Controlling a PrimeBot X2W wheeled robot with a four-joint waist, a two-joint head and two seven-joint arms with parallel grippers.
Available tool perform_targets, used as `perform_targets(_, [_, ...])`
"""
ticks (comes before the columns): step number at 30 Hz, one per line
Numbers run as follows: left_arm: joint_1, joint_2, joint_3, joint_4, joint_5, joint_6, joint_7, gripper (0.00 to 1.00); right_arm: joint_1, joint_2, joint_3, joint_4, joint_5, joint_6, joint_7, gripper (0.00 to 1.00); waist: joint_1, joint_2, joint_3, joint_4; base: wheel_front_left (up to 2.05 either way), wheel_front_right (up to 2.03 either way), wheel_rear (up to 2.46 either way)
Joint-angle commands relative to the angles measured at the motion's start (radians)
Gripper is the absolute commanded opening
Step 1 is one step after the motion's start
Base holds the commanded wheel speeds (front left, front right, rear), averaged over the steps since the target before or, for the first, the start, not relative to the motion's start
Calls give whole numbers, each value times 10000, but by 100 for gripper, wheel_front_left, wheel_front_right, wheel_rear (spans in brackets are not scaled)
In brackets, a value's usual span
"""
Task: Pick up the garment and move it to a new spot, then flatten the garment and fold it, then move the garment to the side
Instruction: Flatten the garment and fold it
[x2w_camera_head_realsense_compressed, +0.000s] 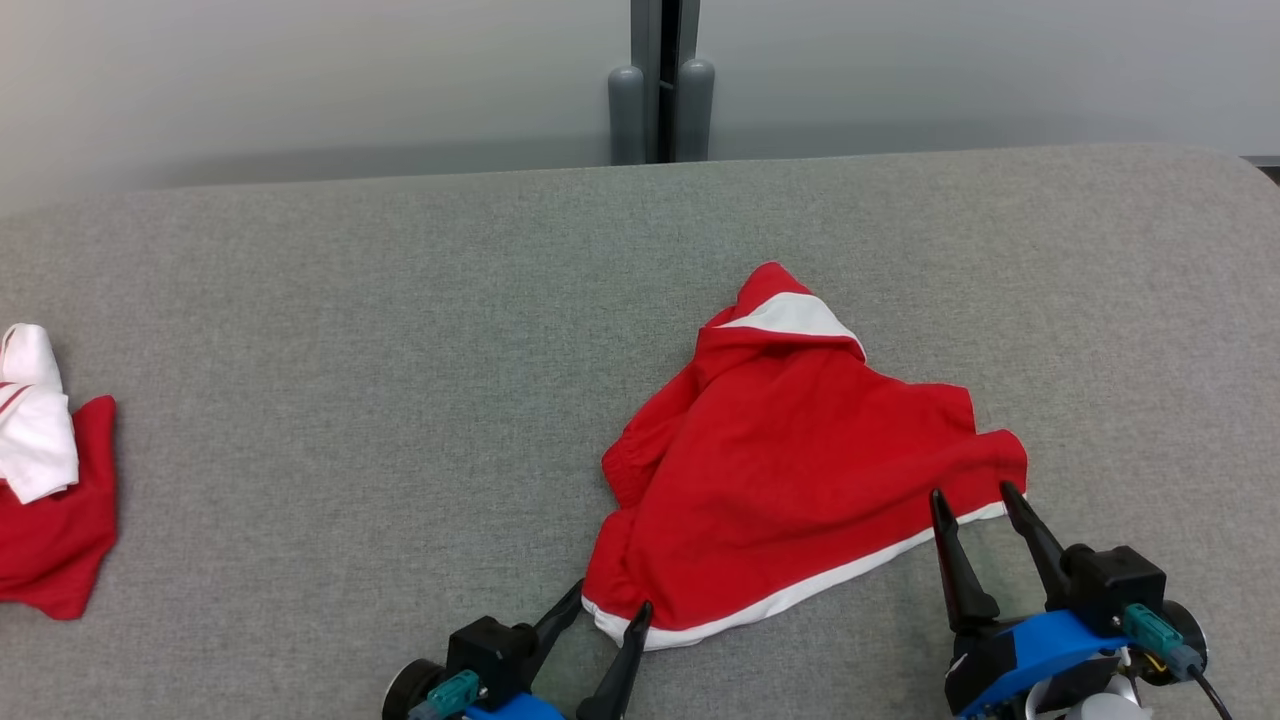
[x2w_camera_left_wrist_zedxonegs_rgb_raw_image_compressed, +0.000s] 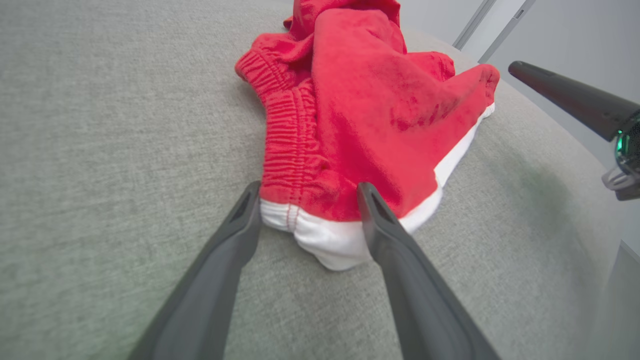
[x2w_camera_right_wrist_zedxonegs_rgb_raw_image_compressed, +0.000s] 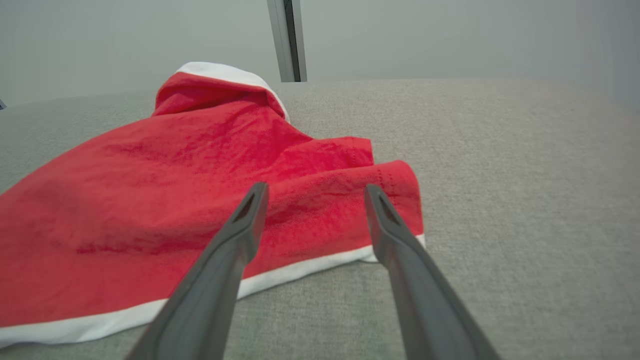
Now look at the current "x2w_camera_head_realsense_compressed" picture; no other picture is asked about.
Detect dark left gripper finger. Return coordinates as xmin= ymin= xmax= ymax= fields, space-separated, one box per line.
xmin=577 ymin=600 xmax=654 ymax=720
xmin=528 ymin=578 xmax=585 ymax=683

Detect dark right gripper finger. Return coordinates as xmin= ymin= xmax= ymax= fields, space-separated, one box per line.
xmin=999 ymin=481 xmax=1072 ymax=611
xmin=929 ymin=487 xmax=1002 ymax=634

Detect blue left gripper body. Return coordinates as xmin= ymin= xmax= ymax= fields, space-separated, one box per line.
xmin=383 ymin=658 xmax=567 ymax=720

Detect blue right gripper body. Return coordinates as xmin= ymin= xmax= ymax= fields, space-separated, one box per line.
xmin=944 ymin=598 xmax=1210 ymax=720

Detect red shorts with white trim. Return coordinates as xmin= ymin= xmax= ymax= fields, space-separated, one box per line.
xmin=580 ymin=262 xmax=1029 ymax=651

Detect teal-plug right camera cable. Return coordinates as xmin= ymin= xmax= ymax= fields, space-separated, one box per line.
xmin=1121 ymin=602 xmax=1237 ymax=720

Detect teal-plug left camera cable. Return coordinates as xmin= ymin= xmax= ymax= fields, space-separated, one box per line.
xmin=407 ymin=669 xmax=482 ymax=720

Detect grey partition post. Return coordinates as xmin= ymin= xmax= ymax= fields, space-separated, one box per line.
xmin=630 ymin=0 xmax=701 ymax=164

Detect red and white basketball jersey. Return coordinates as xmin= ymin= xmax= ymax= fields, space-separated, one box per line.
xmin=0 ymin=323 xmax=119 ymax=621

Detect teal-plug camera cable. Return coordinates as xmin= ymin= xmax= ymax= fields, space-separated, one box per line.
xmin=1121 ymin=602 xmax=1237 ymax=720
xmin=407 ymin=669 xmax=482 ymax=720

